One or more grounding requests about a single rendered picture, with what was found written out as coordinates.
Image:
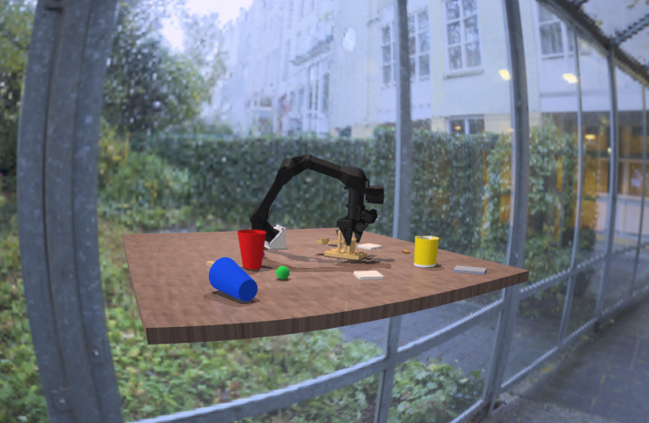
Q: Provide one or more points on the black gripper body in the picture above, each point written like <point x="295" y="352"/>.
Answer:
<point x="350" y="220"/>

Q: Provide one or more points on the cream flat square tile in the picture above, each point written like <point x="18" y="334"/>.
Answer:
<point x="370" y="246"/>
<point x="368" y="275"/>

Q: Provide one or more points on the red plastic cup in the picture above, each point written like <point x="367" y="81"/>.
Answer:
<point x="252" y="247"/>

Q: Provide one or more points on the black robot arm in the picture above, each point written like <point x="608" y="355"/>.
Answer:
<point x="352" y="177"/>

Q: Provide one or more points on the yellow mug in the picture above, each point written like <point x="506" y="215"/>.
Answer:
<point x="425" y="251"/>

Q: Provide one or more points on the blue plastic cup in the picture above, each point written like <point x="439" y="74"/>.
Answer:
<point x="227" y="276"/>

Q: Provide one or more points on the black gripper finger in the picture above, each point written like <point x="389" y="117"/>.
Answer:
<point x="347" y="233"/>
<point x="359" y="231"/>

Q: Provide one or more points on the green ball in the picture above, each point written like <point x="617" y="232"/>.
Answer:
<point x="282" y="272"/>

